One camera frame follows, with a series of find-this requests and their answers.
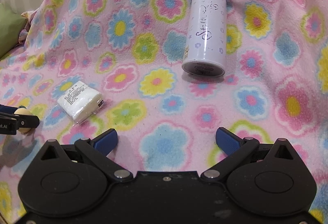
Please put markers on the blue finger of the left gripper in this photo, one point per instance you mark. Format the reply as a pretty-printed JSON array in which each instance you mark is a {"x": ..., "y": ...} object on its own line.
[
  {"x": 28, "y": 121},
  {"x": 7, "y": 109}
]

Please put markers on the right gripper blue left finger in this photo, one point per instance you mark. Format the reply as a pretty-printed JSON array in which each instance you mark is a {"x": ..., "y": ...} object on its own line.
[{"x": 94, "y": 152}]

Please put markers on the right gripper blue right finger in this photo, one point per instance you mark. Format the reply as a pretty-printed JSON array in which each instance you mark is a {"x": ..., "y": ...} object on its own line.
[{"x": 237, "y": 150}]

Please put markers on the white tissue pack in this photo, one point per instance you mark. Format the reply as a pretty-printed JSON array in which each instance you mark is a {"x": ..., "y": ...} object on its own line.
[{"x": 80, "y": 101}]

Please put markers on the green Beauty bag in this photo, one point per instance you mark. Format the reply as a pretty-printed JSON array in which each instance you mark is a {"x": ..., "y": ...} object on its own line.
[{"x": 11, "y": 26}]

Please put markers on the purple white water bottle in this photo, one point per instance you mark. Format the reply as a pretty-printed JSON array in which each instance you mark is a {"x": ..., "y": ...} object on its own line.
[{"x": 206, "y": 44}]

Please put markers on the pink floral fleece blanket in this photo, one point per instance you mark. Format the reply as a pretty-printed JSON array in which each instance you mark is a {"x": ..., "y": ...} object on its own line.
[{"x": 131, "y": 51}]

